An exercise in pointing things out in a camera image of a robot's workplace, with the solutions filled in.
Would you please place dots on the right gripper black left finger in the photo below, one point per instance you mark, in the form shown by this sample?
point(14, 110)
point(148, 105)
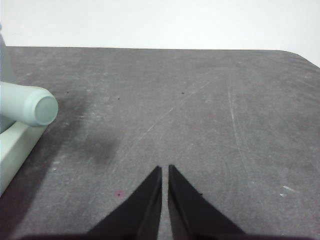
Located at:
point(142, 207)

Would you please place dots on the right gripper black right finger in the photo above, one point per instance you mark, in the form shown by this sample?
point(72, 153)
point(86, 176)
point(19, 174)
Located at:
point(190, 212)

